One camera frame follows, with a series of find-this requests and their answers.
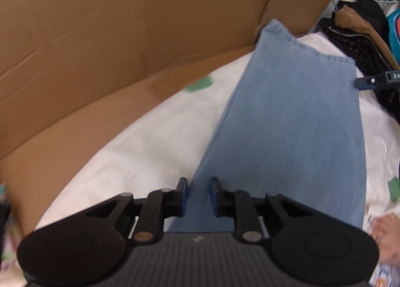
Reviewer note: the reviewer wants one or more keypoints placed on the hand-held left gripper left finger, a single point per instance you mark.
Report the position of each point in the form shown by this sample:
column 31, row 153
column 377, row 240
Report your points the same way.
column 185, row 198

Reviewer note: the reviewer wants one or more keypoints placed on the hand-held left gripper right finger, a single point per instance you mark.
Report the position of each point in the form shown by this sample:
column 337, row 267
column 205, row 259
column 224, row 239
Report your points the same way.
column 213, row 198

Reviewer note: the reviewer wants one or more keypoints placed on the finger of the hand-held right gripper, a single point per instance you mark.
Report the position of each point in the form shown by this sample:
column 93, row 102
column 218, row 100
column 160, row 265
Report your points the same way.
column 368, row 83

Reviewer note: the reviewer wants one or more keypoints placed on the blue denim pants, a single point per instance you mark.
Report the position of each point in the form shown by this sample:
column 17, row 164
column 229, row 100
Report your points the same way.
column 290, row 124

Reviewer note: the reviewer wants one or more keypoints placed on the black elastic-waist garment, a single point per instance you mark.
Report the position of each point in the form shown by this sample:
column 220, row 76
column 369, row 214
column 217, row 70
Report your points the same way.
column 356, row 49

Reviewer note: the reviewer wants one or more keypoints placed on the teal printed garment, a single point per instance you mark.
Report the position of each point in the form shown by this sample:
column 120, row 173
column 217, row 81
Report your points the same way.
column 394, row 27

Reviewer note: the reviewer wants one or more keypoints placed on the cream bear printed blanket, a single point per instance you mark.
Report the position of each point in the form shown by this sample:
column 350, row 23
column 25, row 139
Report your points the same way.
column 140, row 155

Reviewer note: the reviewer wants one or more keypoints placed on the person's bare foot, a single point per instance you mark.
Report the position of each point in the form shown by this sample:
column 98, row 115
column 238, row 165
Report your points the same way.
column 389, row 237

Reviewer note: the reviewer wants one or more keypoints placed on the low brown cardboard sheet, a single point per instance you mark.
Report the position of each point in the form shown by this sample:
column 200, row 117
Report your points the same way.
column 93, row 40

